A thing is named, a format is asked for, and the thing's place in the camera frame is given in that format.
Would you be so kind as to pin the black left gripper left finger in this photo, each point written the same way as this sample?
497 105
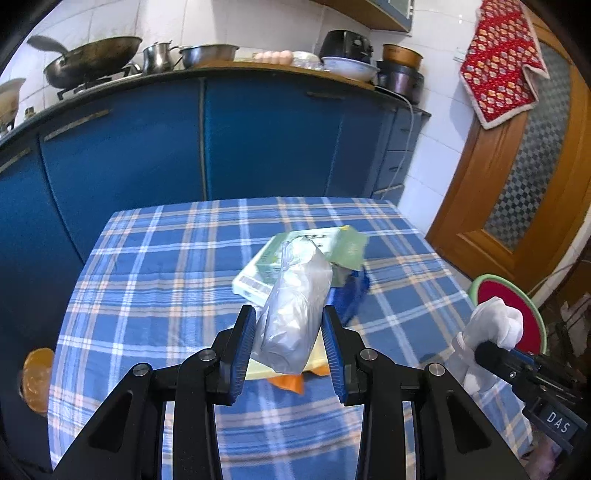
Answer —
124 437

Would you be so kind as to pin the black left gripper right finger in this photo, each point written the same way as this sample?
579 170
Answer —
453 438

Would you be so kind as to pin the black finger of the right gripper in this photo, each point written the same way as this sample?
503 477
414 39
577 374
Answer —
497 360

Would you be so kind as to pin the white tissue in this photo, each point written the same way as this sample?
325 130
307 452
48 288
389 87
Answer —
491 321

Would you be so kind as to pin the orange plastic bag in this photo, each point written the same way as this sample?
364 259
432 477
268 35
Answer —
295 383

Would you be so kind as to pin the white plastic bag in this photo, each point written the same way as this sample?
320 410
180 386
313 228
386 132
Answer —
288 326

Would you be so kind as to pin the blue kitchen cabinet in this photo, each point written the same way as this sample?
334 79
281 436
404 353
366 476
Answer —
172 138

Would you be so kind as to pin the red green plastic basin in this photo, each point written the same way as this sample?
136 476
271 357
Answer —
487 286

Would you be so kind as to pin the orange round object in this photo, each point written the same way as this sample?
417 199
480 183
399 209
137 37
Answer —
35 379

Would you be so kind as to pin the blue plaid tablecloth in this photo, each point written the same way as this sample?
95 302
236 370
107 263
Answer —
156 288

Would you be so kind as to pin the blue plastic bag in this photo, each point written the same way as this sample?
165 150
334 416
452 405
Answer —
347 299

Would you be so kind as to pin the wooden door with glass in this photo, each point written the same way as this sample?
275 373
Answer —
522 189

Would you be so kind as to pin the green white carton box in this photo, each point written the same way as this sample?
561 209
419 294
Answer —
338 252

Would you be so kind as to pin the red patterned quilted cloth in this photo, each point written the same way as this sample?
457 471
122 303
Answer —
503 63

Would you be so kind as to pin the dark stacked cooking pot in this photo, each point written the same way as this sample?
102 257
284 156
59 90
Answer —
402 80

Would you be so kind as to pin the brown pot on top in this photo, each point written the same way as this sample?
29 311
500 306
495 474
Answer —
402 55

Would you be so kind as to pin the white blue bowl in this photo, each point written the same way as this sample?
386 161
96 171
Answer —
350 68

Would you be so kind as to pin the black air fryer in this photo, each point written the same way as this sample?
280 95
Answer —
346 44

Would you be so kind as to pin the black wok pan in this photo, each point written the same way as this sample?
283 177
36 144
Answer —
87 62

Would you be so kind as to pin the steel kettle pot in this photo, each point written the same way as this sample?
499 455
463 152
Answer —
157 58

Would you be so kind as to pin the eggs on counter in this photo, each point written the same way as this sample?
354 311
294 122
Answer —
285 57

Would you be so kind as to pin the steel mixing bowl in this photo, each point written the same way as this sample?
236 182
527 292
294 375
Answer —
193 56

